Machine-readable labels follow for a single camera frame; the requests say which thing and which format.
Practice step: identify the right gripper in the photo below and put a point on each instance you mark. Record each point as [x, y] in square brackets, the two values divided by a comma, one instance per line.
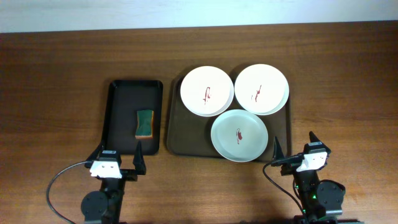
[289, 166]

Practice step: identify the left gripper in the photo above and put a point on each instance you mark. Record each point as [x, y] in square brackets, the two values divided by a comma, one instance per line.
[128, 172]

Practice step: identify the green orange sponge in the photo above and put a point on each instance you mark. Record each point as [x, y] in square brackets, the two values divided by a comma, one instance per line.
[145, 124]

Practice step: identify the white plate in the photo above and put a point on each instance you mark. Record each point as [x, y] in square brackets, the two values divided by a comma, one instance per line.
[239, 136]
[261, 89]
[207, 91]

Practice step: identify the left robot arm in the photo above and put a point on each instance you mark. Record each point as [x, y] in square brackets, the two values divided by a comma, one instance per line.
[104, 205]

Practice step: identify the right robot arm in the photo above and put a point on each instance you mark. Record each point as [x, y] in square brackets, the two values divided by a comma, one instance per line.
[320, 201]

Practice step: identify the small black tray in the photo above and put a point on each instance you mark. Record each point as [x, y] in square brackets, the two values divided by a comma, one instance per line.
[125, 99]

